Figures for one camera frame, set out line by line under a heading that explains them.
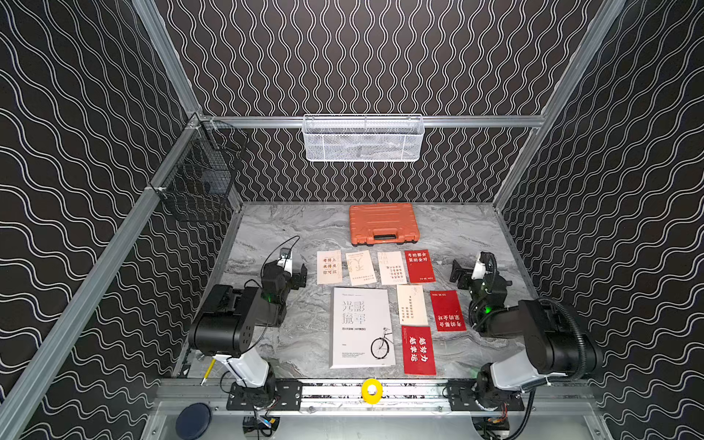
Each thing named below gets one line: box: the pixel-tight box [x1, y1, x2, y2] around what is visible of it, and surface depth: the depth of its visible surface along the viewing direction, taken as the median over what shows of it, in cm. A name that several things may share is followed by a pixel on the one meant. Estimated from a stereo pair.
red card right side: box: [429, 289, 467, 332], surface depth 92 cm
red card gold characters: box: [401, 325, 437, 375], surface depth 84 cm
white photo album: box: [330, 286, 396, 370], surface depth 85 cm
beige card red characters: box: [316, 249, 343, 286], surface depth 102 cm
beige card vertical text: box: [396, 284, 429, 326], surface depth 94 cm
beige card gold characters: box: [345, 250, 377, 286], surface depth 103 cm
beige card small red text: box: [377, 251, 407, 286], surface depth 102 cm
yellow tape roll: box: [361, 378, 384, 406], surface depth 76 cm
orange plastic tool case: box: [349, 203, 420, 246], surface depth 109 cm
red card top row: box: [404, 249, 437, 284], surface depth 103 cm
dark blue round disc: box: [175, 402, 212, 440], surface depth 71 cm
